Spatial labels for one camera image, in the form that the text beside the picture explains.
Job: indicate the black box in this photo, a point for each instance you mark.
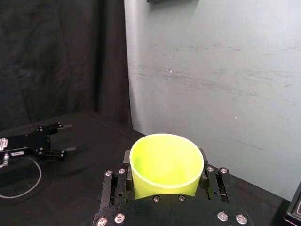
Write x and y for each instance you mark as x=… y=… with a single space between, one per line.
x=295 y=207

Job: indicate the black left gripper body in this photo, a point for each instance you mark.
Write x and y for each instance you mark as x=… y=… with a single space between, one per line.
x=28 y=141

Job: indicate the dark wall-mounted object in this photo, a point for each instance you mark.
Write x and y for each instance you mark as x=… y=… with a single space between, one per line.
x=155 y=1

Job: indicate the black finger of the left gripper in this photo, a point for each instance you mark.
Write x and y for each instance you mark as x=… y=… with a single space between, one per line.
x=58 y=153
x=58 y=127

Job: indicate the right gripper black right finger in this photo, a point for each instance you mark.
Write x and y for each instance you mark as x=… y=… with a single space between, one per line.
x=217 y=186

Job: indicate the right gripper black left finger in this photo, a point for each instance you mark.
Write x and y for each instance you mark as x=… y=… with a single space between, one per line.
x=110 y=188

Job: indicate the yellow-green plastic cup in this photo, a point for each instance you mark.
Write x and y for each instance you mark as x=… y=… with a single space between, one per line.
x=164 y=164

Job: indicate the black backdrop curtain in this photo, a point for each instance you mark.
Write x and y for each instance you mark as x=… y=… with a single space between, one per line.
x=61 y=58

